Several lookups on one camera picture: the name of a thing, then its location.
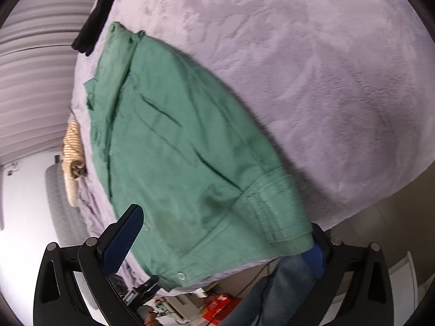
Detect beige striped garment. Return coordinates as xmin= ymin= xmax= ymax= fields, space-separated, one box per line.
xmin=61 ymin=120 xmax=88 ymax=208

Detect black folded clothes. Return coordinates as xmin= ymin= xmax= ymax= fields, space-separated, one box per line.
xmin=71 ymin=0 xmax=128 ymax=57

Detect red box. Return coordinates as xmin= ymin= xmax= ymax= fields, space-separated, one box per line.
xmin=203 ymin=293 xmax=237 ymax=321

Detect purple fleece blanket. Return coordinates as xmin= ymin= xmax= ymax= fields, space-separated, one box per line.
xmin=70 ymin=0 xmax=435 ymax=296

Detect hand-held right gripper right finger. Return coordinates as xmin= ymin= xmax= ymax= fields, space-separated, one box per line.
xmin=299 ymin=223 xmax=395 ymax=326

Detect white ribbed curtain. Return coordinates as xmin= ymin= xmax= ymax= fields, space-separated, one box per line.
xmin=0 ymin=0 xmax=104 ymax=165

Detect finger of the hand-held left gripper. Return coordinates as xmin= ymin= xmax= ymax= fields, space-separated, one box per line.
xmin=141 ymin=275 xmax=160 ymax=294

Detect green work jacket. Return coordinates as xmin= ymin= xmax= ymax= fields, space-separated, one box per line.
xmin=83 ymin=21 xmax=314 ymax=293

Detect person's jeans leg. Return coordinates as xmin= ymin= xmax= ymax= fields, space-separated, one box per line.
xmin=234 ymin=253 xmax=324 ymax=326

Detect white cabinet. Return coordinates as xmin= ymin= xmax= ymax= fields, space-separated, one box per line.
xmin=386 ymin=250 xmax=426 ymax=291

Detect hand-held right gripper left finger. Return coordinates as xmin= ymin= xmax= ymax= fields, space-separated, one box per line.
xmin=32 ymin=204 xmax=145 ymax=326

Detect person's left hand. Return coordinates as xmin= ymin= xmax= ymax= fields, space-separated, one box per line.
xmin=140 ymin=306 xmax=160 ymax=326

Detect grey quilted headboard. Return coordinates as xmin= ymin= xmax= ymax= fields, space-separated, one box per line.
xmin=45 ymin=162 xmax=92 ymax=245

